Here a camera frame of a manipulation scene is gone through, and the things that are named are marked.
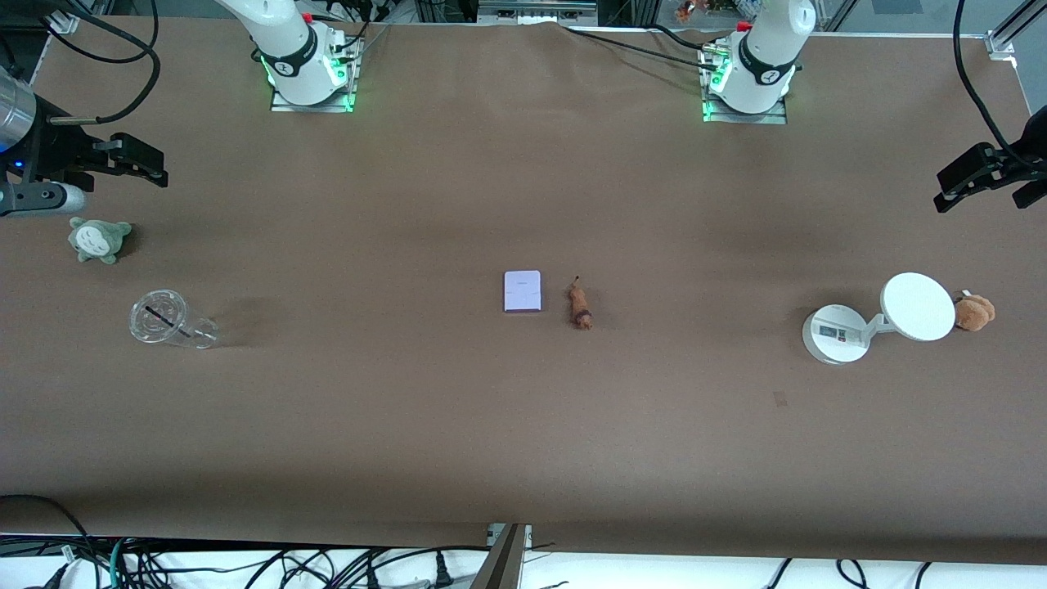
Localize lilac flip phone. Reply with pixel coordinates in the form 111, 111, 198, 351
502, 269, 543, 315

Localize brown lion statue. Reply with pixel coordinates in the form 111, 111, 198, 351
568, 276, 595, 330

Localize grey-green Totoro plush toy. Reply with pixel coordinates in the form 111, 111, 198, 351
68, 216, 133, 265

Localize brown plush toy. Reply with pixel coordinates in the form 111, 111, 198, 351
953, 290, 997, 333

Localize white kitchen scale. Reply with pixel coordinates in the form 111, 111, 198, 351
802, 272, 957, 366

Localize black drinking straw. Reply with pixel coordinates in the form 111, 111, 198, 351
144, 306, 194, 337

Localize clear lidded plastic cup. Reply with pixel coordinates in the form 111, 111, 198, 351
128, 289, 220, 351

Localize brown paper table cover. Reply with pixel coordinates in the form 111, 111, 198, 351
0, 15, 1047, 565

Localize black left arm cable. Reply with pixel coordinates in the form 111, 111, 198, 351
953, 0, 1027, 152

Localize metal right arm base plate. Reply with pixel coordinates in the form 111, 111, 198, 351
270, 33, 358, 114

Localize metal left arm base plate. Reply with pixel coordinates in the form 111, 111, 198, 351
702, 45, 788, 125

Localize black cables at right base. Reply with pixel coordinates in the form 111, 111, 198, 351
315, 0, 392, 52

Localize thick black arc cable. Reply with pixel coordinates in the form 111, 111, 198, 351
0, 494, 89, 565

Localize black cable to left base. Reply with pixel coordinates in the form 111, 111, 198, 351
563, 25, 722, 70

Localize aluminium profile post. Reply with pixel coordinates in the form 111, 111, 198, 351
470, 524, 532, 589

